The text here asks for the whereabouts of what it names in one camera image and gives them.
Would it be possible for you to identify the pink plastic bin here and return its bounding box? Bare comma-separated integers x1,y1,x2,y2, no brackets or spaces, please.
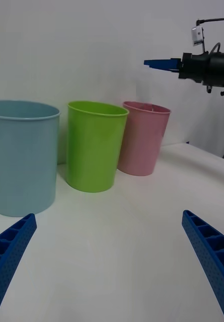
116,101,172,177

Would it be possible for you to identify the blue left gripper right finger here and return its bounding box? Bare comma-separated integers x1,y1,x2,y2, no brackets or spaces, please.
181,210,224,322

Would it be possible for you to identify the yellow-green plastic bin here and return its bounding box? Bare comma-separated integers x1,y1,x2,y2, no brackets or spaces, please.
65,100,130,193

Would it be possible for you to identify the pale blue plastic bin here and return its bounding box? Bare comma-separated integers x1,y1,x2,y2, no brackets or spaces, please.
0,100,61,217

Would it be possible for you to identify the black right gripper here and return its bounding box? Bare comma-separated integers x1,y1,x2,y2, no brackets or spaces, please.
143,52,210,84

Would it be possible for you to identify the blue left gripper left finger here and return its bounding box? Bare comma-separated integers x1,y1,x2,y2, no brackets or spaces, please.
0,213,38,322

